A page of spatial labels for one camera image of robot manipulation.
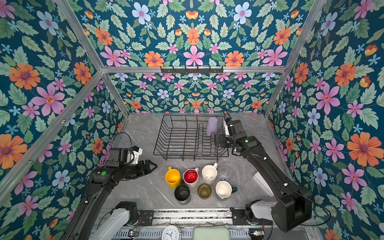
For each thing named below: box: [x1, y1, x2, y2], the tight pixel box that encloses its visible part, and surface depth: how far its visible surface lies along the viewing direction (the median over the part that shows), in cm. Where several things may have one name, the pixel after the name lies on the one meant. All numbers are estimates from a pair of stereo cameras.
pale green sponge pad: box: [193, 227, 230, 240], surface depth 69 cm
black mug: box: [174, 179, 191, 202], surface depth 82 cm
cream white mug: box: [202, 162, 218, 185], surface depth 82 cm
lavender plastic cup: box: [206, 117, 218, 137], surface depth 98 cm
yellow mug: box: [165, 166, 182, 189], surface depth 82 cm
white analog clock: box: [162, 225, 183, 240], surface depth 68 cm
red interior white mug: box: [182, 167, 199, 188], surface depth 83 cm
